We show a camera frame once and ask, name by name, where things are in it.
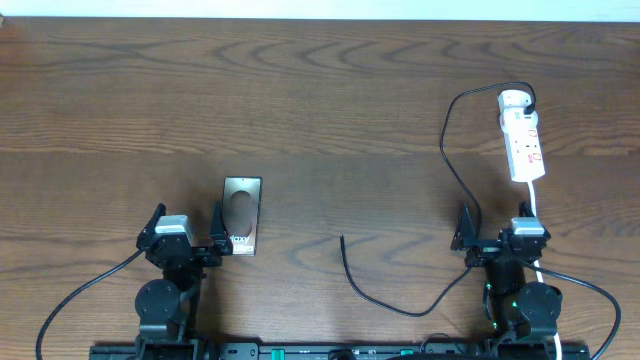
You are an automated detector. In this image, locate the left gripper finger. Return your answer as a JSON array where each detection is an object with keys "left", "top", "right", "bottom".
[
  {"left": 209, "top": 201, "right": 233, "bottom": 255},
  {"left": 137, "top": 203, "right": 166, "bottom": 248}
]

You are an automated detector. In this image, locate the Galaxy S25 Ultra smartphone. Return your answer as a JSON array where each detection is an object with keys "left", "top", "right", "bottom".
[{"left": 222, "top": 177, "right": 263, "bottom": 256}]

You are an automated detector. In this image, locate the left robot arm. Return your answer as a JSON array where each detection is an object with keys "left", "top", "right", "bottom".
[{"left": 133, "top": 202, "right": 232, "bottom": 360}]

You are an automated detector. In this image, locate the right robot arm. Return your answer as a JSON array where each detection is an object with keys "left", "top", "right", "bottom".
[{"left": 451, "top": 202, "right": 562, "bottom": 359}]

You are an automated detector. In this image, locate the white power strip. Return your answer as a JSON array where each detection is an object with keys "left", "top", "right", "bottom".
[{"left": 498, "top": 89, "right": 545, "bottom": 183}]

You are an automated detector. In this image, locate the white power strip cord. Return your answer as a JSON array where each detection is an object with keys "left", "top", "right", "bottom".
[{"left": 526, "top": 180, "right": 563, "bottom": 360}]

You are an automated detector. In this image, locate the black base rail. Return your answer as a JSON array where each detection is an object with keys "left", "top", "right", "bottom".
[{"left": 89, "top": 340, "right": 591, "bottom": 360}]

